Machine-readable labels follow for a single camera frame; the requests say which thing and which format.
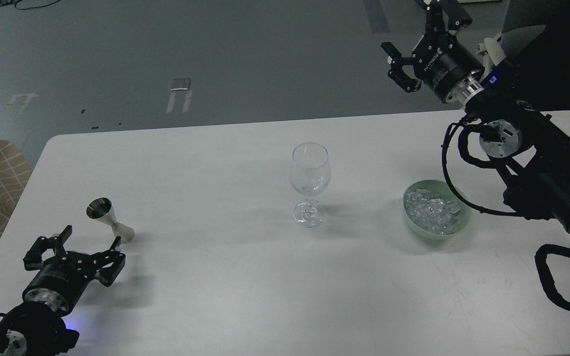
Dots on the grey office chair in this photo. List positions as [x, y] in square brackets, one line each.
[524, 20]

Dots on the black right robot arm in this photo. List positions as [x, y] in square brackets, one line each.
[529, 152]

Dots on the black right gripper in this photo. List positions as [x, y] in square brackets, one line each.
[441, 61]

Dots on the green bowl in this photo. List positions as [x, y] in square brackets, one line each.
[442, 188]

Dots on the person in black shirt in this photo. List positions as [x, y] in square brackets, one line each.
[544, 79]

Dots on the pile of ice cubes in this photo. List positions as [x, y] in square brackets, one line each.
[432, 212]

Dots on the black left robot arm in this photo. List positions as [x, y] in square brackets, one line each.
[36, 327]

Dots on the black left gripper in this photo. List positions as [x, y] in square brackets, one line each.
[62, 279]

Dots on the steel double jigger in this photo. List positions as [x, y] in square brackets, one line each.
[102, 210]

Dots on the clear wine glass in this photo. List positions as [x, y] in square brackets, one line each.
[310, 175]

